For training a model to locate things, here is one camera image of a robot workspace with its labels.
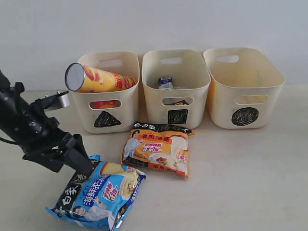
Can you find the orange instant noodle bag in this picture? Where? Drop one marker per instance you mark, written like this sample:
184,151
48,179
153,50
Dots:
158,146

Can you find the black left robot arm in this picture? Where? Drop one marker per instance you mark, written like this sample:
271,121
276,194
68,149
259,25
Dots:
10,122

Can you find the cream bin with square mark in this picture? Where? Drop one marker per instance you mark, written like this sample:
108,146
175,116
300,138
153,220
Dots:
191,82

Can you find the blue white milk carton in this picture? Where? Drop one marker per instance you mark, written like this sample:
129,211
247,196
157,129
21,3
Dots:
165,83

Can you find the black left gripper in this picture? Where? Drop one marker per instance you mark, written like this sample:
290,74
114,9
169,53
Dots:
44,142

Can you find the purple drink carton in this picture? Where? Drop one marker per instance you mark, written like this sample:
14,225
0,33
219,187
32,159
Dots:
180,103

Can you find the blue instant noodle bag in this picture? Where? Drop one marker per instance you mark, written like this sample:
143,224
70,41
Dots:
102,200

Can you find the cream bin with triangle mark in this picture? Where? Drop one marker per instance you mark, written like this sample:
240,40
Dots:
109,120

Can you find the pink chips can yellow lid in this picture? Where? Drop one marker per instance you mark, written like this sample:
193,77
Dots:
105,104

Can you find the cream bin with circle mark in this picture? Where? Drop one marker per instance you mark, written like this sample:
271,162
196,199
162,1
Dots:
244,88

